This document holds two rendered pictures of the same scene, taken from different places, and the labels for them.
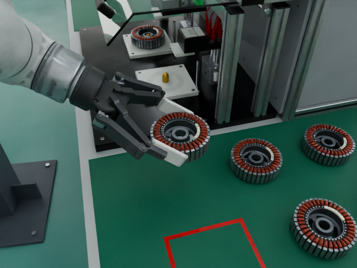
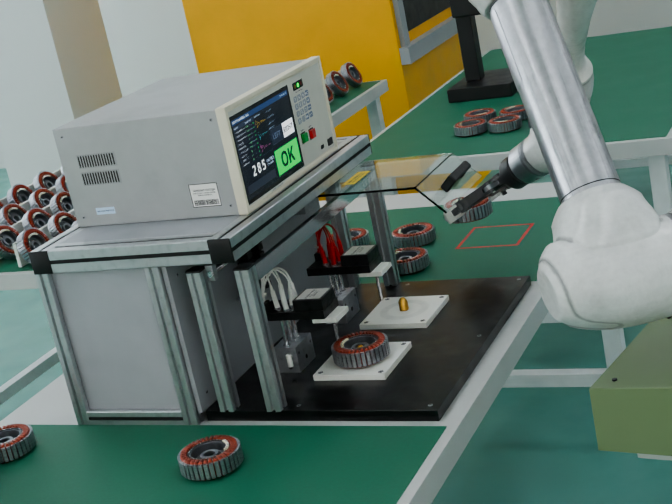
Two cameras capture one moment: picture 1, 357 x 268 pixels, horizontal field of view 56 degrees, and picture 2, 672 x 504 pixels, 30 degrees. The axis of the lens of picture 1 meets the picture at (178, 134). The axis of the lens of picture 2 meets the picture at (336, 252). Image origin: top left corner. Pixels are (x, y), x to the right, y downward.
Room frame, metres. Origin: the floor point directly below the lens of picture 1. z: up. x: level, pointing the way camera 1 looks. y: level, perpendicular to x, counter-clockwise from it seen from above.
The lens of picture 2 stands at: (2.72, 1.62, 1.70)
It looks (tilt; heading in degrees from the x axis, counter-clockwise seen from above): 17 degrees down; 222
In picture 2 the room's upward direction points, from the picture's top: 12 degrees counter-clockwise
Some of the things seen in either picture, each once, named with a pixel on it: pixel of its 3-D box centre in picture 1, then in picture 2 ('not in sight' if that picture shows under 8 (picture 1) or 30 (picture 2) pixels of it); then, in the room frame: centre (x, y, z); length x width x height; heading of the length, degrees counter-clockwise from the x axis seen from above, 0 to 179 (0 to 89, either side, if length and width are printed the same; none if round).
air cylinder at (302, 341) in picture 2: (189, 32); (294, 352); (1.08, -0.04, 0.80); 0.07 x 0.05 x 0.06; 16
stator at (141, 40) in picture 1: (147, 36); (360, 349); (1.04, 0.10, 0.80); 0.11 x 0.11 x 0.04
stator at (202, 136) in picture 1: (180, 136); (467, 209); (0.46, 0.00, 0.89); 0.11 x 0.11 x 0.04
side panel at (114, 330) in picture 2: not in sight; (119, 346); (1.34, -0.23, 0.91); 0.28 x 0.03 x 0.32; 106
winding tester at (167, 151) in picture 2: not in sight; (202, 139); (1.00, -0.24, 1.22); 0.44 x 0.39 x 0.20; 16
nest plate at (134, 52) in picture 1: (148, 43); (363, 360); (1.04, 0.10, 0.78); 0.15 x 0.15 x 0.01; 16
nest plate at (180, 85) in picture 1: (165, 82); (404, 312); (0.80, 0.04, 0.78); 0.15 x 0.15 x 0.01; 16
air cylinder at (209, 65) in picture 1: (213, 68); (340, 305); (0.84, -0.10, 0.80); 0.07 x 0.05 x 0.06; 16
